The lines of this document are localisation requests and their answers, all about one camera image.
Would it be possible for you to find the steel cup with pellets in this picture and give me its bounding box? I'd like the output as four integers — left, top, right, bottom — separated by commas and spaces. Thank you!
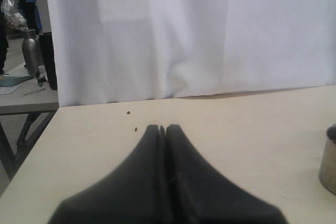
319, 124, 335, 195

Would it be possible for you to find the white backdrop curtain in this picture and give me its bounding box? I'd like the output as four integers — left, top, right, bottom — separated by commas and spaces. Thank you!
48, 0, 335, 106

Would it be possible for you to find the grey side table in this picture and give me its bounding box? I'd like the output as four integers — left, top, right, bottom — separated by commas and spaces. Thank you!
1, 78, 59, 180

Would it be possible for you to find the silver metal bottle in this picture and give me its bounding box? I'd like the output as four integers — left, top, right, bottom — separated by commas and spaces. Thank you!
21, 29, 44, 76

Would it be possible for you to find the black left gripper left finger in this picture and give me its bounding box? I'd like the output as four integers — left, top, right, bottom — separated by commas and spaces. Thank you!
49, 125, 168, 223

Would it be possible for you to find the person in blue jacket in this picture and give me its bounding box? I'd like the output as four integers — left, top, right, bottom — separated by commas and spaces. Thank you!
6, 0, 43, 35

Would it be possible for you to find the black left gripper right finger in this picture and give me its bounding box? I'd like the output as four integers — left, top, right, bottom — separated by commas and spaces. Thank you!
165, 124, 288, 223

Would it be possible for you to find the black cylinder container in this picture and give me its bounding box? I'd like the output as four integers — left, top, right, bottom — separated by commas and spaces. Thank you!
39, 32, 58, 90

